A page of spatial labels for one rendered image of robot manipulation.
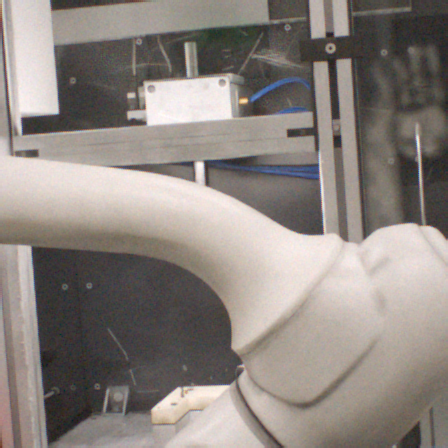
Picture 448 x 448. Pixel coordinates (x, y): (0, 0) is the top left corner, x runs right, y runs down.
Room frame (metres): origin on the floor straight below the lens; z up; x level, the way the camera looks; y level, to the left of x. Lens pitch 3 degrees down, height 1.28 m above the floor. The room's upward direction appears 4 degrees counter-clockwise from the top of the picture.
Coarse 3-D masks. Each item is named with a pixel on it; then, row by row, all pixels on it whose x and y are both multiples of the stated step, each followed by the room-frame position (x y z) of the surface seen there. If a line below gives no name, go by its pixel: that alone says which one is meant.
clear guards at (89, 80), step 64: (0, 0) 1.47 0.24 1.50; (64, 0) 1.45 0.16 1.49; (128, 0) 1.44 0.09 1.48; (192, 0) 1.42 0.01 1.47; (256, 0) 1.40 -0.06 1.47; (384, 0) 1.38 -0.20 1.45; (64, 64) 1.45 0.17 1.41; (128, 64) 1.44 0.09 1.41; (192, 64) 1.42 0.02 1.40; (256, 64) 1.41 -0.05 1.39; (384, 64) 1.38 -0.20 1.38; (64, 128) 1.45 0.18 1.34; (128, 128) 1.44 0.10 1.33; (192, 128) 1.42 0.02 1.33; (256, 128) 1.41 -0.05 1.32; (384, 128) 1.38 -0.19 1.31; (384, 192) 1.38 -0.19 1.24
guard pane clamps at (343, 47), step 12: (348, 36) 1.38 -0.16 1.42; (360, 36) 1.38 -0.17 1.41; (300, 48) 1.39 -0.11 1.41; (312, 48) 1.39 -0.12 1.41; (324, 48) 1.39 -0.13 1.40; (336, 48) 1.38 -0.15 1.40; (348, 48) 1.38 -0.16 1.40; (360, 48) 1.38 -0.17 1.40; (300, 60) 1.39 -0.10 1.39; (312, 60) 1.39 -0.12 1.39; (324, 60) 1.39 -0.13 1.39
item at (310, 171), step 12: (228, 168) 1.82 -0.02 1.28; (240, 168) 1.82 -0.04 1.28; (252, 168) 1.82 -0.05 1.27; (264, 168) 1.82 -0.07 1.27; (276, 168) 1.82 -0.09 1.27; (288, 168) 1.81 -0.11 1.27; (300, 168) 1.81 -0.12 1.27; (312, 168) 1.81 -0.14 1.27; (48, 408) 1.87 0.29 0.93; (60, 408) 1.87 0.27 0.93; (72, 408) 1.86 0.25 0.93; (84, 408) 1.85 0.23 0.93; (48, 420) 1.78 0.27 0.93; (60, 420) 1.77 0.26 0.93; (72, 420) 1.79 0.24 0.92; (48, 432) 1.69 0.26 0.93; (60, 432) 1.73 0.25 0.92
